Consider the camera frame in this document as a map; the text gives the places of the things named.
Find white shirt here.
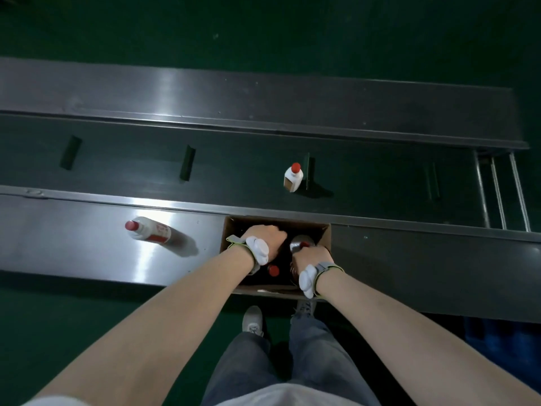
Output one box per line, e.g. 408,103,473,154
21,383,364,406

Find black conveyor cleat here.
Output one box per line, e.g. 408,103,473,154
425,162,440,201
59,135,83,171
179,145,196,182
303,153,316,191

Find dark green conveyor belt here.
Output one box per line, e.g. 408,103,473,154
0,114,487,228

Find white wrist tracker with strap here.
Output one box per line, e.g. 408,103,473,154
226,234,270,275
298,261,345,300

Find grey jeans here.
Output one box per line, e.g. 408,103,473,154
201,312,382,406

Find person's left forearm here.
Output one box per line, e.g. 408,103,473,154
34,245,255,406

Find person's right hand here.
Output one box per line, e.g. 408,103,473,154
292,245,335,277

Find steel conveyor side panel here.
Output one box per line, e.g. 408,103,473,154
0,57,530,150
0,185,541,324

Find brown cardboard box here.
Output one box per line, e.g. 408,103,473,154
220,215,332,300

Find grey sneaker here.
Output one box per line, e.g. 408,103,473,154
242,305,265,337
291,299,317,324

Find person's right forearm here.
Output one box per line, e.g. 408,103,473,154
315,268,541,406

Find blue plastic pallet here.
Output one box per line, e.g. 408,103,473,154
463,316,541,394

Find metal roller rod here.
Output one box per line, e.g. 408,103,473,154
490,157,507,230
473,150,491,229
508,152,531,232

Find person's left hand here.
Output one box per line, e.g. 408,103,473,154
241,225,288,264

